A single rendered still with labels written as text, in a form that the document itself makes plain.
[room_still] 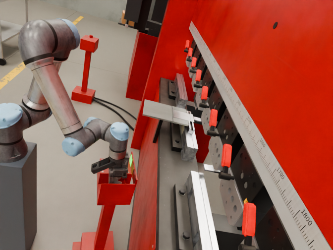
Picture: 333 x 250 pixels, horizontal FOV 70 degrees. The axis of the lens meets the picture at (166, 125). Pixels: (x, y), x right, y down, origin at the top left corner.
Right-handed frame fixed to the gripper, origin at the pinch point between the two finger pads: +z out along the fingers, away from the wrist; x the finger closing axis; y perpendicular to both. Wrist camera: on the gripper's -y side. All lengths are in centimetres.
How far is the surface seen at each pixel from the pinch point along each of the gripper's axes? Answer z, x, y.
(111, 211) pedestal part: 23.3, 2.1, 2.6
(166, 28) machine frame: -51, 118, 48
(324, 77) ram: -81, -49, 29
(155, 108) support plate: -23.6, 34.9, 25.9
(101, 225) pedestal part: 35.5, 2.1, -2.1
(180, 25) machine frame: -55, 115, 58
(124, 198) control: 4.1, -4.9, 7.3
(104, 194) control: 0.2, -4.9, -2.5
